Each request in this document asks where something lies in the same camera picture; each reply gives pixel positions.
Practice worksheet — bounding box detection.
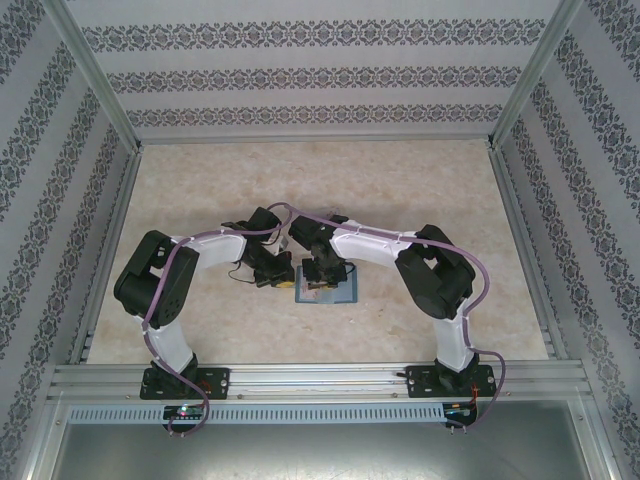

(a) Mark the thin black left gripper wire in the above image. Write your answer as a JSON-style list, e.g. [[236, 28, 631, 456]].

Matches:
[[227, 264, 259, 286]]

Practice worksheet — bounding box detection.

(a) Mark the blue card holder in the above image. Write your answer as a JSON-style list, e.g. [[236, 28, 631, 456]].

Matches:
[[293, 264, 360, 305]]

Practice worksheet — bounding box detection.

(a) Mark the slotted grey cable duct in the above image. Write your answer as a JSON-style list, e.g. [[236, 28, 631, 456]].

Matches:
[[67, 402, 479, 425]]

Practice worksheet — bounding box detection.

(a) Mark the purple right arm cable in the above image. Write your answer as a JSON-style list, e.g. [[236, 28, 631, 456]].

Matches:
[[294, 209, 510, 434]]

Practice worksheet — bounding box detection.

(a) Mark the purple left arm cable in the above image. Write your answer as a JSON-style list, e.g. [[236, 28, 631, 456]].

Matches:
[[141, 201, 294, 434]]

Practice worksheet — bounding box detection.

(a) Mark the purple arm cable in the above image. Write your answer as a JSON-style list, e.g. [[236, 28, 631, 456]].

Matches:
[[141, 201, 294, 434], [294, 209, 510, 434]]

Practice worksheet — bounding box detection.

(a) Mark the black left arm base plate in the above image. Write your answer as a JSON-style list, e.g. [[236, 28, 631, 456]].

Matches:
[[141, 367, 232, 402]]

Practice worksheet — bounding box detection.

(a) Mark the circuit board with green light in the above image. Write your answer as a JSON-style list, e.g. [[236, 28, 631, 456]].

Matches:
[[163, 404, 207, 421]]

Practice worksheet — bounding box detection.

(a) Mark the aluminium side rail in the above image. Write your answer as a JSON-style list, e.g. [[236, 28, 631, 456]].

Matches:
[[488, 144, 569, 361], [67, 144, 144, 366]]

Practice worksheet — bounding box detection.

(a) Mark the aluminium frame post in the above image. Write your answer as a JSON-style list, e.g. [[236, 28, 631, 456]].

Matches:
[[47, 0, 145, 151], [487, 0, 586, 149]]

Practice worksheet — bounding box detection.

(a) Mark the grey metal sheet panel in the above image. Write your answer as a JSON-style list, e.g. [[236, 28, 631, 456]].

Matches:
[[49, 422, 594, 480]]

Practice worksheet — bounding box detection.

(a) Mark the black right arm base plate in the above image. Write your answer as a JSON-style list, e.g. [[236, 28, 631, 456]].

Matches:
[[407, 364, 502, 400]]

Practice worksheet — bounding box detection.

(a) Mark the aluminium mounting rail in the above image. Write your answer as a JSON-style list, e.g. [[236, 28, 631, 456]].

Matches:
[[47, 363, 594, 401]]

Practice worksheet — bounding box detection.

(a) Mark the aluminium back rail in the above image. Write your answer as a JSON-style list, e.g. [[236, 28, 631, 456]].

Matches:
[[134, 132, 496, 147]]

